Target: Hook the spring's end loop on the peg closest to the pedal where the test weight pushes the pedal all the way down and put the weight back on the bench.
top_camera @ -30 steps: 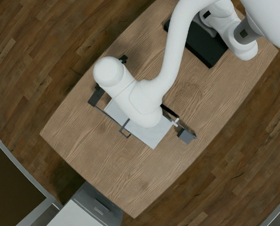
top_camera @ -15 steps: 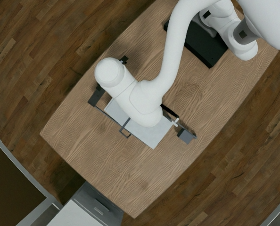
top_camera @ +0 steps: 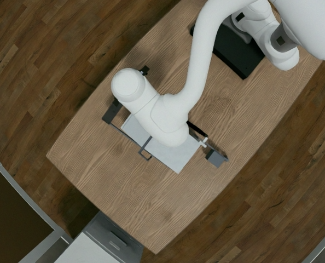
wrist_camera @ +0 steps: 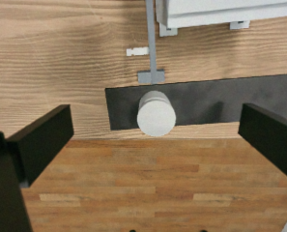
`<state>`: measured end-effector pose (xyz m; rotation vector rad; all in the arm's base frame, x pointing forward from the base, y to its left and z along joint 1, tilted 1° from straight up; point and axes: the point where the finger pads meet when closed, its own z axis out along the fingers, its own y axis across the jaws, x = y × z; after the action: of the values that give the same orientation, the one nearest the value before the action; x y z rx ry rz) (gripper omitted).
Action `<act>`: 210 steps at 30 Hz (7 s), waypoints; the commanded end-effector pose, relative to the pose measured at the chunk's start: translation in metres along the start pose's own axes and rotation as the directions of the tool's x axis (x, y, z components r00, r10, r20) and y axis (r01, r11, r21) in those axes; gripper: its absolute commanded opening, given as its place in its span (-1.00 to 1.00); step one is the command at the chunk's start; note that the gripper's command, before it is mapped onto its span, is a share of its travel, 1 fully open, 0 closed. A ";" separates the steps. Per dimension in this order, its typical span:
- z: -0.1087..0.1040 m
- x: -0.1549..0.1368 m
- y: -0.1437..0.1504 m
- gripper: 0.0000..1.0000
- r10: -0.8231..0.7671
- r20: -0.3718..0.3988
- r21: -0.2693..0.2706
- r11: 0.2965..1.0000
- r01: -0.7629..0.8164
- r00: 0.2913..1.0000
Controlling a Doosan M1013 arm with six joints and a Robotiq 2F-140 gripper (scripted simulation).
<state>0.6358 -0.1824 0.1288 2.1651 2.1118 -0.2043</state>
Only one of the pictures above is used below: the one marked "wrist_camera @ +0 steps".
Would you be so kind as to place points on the grey cylinder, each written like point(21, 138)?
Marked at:
point(156, 116)

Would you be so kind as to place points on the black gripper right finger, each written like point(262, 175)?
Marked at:
point(266, 132)

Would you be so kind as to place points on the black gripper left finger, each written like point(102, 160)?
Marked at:
point(24, 156)

